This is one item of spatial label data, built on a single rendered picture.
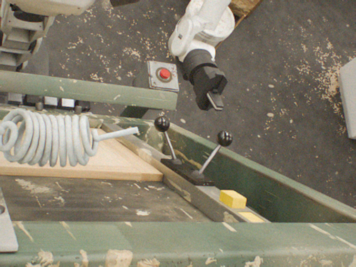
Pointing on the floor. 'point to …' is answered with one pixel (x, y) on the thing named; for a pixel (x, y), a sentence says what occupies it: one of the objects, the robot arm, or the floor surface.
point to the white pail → (192, 9)
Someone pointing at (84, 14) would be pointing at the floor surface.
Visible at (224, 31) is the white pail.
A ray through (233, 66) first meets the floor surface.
